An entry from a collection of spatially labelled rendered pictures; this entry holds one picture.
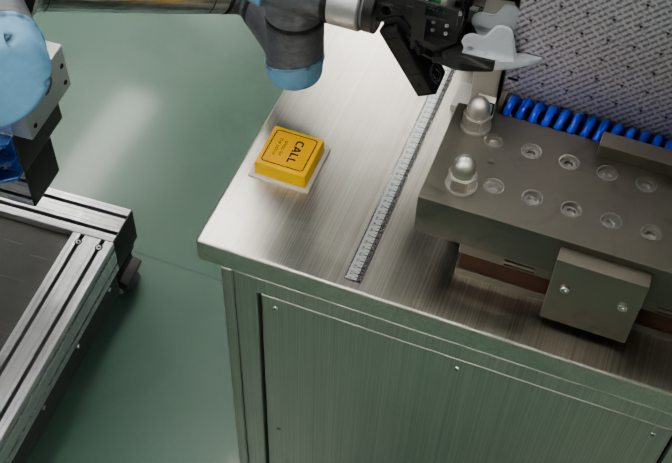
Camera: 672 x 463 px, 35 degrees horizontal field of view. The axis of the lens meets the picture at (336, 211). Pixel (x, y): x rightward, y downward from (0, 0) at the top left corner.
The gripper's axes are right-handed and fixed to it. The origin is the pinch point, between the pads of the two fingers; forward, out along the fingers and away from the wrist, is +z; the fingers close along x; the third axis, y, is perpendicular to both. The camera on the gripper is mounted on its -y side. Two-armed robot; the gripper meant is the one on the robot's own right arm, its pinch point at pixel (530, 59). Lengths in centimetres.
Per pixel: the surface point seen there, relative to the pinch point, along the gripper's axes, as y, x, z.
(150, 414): -109, -9, -58
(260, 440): -67, -26, -25
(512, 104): -4.9, -3.0, -0.6
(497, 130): -5.9, -6.8, -1.3
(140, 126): -109, 61, -97
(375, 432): -52, -26, -7
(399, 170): -18.9, -5.9, -12.7
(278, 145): -16.5, -9.7, -28.0
